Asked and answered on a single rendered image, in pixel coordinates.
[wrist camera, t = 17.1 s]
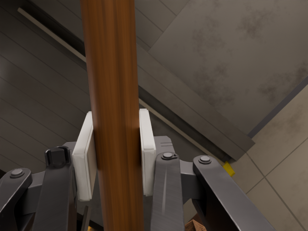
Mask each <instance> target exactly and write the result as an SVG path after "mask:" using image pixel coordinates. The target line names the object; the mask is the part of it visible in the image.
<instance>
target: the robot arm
mask: <svg viewBox="0 0 308 231"><path fill-rule="evenodd" d="M139 120H140V145H141V166H142V178H143V194H144V195H146V197H148V196H153V199H152V210H151V220H150V231H185V224H184V211H183V199H182V198H191V199H192V203H193V205H194V207H195V209H196V211H197V213H198V215H199V217H200V219H201V221H202V223H203V225H204V226H205V228H206V230H207V231H276V230H275V228H274V227H273V226H272V225H271V224H270V223H269V222H268V220H267V219H266V218H265V217H264V216H263V214H262V213H261V212H260V211H259V209H258V208H257V207H256V206H255V205H254V204H253V202H252V201H251V200H250V199H249V198H248V196H247V195H246V194H245V193H244V192H243V190H242V189H241V188H240V187H239V186H238V185H237V184H236V182H235V181H234V180H233V179H232V178H231V176H230V175H229V174H228V173H227V172H226V170H225V169H224V168H223V167H222V166H221V164H220V163H219V162H218V161H217V160H216V159H215V158H214V157H211V156H209V155H200V156H196V157H195V158H194V159H193V162H186V161H182V160H180V158H179V155H177V154H176V153H175V151H174V148H173V145H172V142H171V139H170V138H169V137H167V136H156V137H154V136H153V132H152V127H151V122H150V117H149V111H148V110H147V109H140V111H139ZM44 156H45V162H46V170H45V171H43V172H40V173H36V174H32V173H31V171H30V169H28V168H16V169H13V170H11V171H9V172H7V173H6V174H5V175H4V176H3V177H2V178H1V179H0V231H30V229H31V228H32V231H77V198H78V200H80V202H85V201H90V200H91V199H92V195H93V190H94V182H95V177H96V171H97V160H96V151H95V142H94V130H93V121H92V112H91V111H89V112H88V113H87V115H86V118H85V121H84V123H83V126H82V129H81V131H80V134H79V137H78V140H77V142H66V143H65V144H63V145H62V146H55V147H51V148H49V149H47V150H46V151H45V152H44ZM76 193H77V198H76Z"/></svg>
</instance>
